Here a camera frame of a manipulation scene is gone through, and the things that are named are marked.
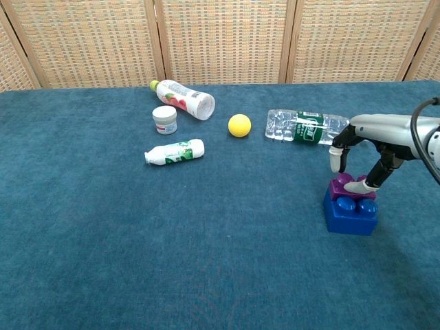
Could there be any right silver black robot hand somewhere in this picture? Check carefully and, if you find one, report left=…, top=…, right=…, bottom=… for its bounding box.
left=329, top=113, right=440, bottom=194

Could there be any purple toy block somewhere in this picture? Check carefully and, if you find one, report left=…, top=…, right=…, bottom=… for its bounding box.
left=329, top=172, right=377, bottom=201

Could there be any blue toy block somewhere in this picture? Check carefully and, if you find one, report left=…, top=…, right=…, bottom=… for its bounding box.
left=322, top=188, right=380, bottom=237

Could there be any woven folding screen panel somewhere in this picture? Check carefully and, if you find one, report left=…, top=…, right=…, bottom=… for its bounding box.
left=285, top=0, right=440, bottom=85
left=1, top=0, right=166, bottom=90
left=397, top=20, right=440, bottom=83
left=0, top=6, right=46, bottom=93
left=153, top=0, right=298, bottom=86

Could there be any clear green-label water bottle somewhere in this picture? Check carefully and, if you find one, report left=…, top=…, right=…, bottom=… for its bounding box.
left=264, top=109, right=352, bottom=148

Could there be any yellow ball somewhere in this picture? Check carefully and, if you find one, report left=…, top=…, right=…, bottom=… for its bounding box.
left=228, top=114, right=252, bottom=139

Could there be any white strawberry-label bottle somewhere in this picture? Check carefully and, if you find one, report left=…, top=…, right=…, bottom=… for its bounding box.
left=150, top=79, right=217, bottom=122

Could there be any blue carpet table cover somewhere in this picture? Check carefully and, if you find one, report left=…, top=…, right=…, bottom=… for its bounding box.
left=0, top=79, right=440, bottom=330

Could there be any small white green-label bottle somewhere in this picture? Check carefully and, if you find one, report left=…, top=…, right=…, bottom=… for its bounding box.
left=144, top=138, right=206, bottom=166

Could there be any small white jar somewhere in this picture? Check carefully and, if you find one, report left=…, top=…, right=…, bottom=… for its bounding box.
left=152, top=106, right=178, bottom=135

